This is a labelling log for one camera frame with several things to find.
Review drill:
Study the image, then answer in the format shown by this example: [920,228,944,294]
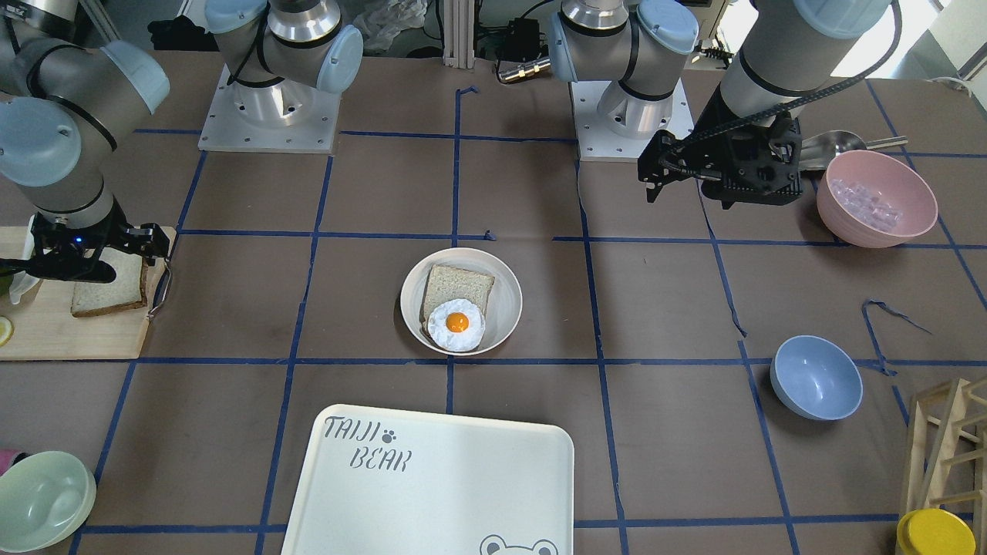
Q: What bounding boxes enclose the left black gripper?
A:
[637,92,805,210]

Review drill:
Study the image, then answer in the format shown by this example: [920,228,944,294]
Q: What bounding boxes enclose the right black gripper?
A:
[1,217,170,284]

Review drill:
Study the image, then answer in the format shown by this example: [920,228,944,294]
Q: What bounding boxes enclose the bread slice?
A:
[70,248,148,318]
[420,264,496,331]

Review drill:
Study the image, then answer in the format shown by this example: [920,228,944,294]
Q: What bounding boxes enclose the cream round plate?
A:
[398,248,523,355]

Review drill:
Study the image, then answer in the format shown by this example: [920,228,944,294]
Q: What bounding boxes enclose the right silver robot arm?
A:
[1,1,170,284]

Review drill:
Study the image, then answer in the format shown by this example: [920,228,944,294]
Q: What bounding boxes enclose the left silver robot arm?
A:
[547,1,902,210]

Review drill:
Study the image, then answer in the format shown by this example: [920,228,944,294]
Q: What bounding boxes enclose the bread slice on plate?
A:
[420,264,496,331]

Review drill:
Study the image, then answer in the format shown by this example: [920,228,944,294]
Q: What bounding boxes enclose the wooden cutting board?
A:
[0,225,177,362]

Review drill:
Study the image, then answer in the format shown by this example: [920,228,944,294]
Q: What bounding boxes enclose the lemon half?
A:
[0,315,15,347]

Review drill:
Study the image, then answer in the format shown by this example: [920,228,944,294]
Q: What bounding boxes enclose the metal scoop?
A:
[799,130,909,172]

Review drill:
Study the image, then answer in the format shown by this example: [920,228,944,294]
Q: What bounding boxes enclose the pink cloth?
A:
[0,449,29,476]

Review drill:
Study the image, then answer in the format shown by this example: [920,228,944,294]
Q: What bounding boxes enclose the pink bowl with ice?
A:
[817,150,940,248]

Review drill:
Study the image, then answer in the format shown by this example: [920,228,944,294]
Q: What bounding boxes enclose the toy fried egg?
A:
[426,298,486,352]

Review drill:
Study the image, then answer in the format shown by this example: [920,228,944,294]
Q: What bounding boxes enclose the mint green bowl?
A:
[1,451,96,553]

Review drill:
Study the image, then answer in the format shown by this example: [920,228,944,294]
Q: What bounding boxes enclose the blue bowl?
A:
[770,335,864,422]

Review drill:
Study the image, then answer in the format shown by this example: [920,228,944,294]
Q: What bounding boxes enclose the cream bear tray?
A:
[281,404,574,554]

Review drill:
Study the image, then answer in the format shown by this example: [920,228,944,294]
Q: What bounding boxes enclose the wooden peg rack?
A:
[901,378,985,531]

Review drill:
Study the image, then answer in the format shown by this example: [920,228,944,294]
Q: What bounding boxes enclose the yellow cup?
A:
[896,508,977,554]

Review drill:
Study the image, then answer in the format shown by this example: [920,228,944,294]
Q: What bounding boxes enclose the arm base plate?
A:
[570,81,693,163]
[198,66,342,155]

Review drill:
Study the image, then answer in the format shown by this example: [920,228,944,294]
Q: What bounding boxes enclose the aluminium frame post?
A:
[442,0,477,70]

